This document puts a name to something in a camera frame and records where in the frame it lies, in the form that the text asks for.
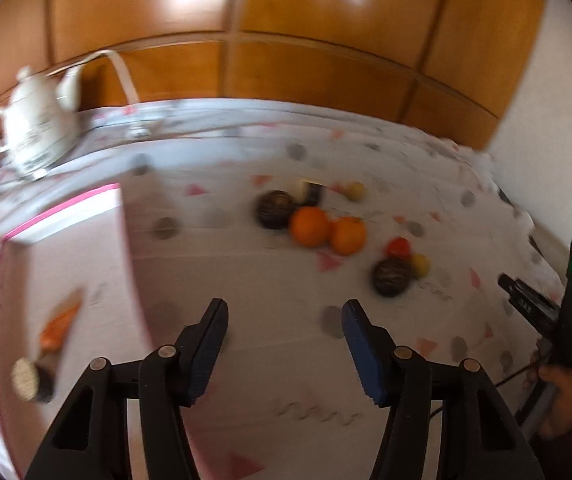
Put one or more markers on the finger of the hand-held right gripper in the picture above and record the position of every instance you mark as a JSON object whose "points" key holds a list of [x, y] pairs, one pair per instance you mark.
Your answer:
{"points": [[528, 302]]}

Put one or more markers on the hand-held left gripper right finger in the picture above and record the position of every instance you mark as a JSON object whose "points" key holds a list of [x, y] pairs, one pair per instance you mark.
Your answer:
{"points": [[361, 355]]}

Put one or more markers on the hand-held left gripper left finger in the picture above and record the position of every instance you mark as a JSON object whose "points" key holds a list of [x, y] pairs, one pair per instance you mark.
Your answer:
{"points": [[209, 345]]}

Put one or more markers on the dark brown round fruit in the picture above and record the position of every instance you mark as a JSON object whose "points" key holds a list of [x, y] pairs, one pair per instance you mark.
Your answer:
{"points": [[276, 208], [391, 277]]}

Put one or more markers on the small yellow round fruit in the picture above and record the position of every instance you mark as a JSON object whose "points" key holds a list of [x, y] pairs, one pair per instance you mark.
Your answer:
{"points": [[355, 190], [420, 266]]}

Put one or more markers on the red tomato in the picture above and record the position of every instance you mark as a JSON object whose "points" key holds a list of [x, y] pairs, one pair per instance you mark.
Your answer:
{"points": [[398, 248]]}

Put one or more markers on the orange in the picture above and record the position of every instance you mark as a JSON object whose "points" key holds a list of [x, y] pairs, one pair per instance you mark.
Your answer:
{"points": [[309, 226], [350, 236]]}

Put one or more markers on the pink cardboard box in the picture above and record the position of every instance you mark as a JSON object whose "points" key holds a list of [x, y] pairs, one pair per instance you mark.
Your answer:
{"points": [[66, 270]]}

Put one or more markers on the person's right hand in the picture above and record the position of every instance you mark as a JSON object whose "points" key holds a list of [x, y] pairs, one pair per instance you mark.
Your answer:
{"points": [[568, 395]]}

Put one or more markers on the white patterned tablecloth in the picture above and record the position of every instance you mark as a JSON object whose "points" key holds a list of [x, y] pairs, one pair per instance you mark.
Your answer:
{"points": [[266, 285]]}

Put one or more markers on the carrot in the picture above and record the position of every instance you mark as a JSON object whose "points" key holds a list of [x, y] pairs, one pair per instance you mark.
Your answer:
{"points": [[61, 327]]}

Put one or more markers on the cut eggplant piece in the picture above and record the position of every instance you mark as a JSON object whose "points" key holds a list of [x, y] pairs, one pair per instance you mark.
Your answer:
{"points": [[310, 192], [41, 385]]}

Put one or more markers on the white ceramic electric kettle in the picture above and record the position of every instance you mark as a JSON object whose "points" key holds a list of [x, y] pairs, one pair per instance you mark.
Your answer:
{"points": [[31, 120]]}

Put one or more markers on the wooden panelled cabinet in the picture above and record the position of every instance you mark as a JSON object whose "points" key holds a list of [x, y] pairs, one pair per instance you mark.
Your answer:
{"points": [[316, 10]]}

